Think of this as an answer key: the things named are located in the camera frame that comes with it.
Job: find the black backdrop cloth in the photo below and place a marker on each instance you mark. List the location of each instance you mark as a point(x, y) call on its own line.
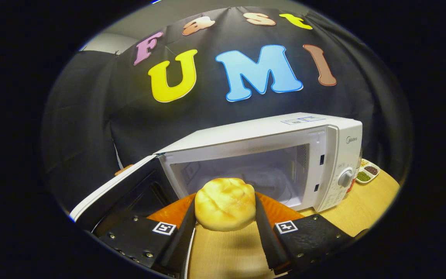
point(91, 116)

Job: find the white divided condiment dish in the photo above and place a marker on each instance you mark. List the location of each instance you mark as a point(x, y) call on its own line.
point(367, 172)

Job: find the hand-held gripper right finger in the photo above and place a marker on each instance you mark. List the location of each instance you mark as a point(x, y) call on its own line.
point(269, 244)

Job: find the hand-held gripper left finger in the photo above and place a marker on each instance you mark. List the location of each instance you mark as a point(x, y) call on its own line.
point(180, 240)

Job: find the white microwave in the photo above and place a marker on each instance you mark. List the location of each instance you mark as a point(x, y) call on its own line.
point(246, 135)

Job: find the golden bread bun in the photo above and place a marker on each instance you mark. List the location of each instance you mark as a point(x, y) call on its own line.
point(225, 203)

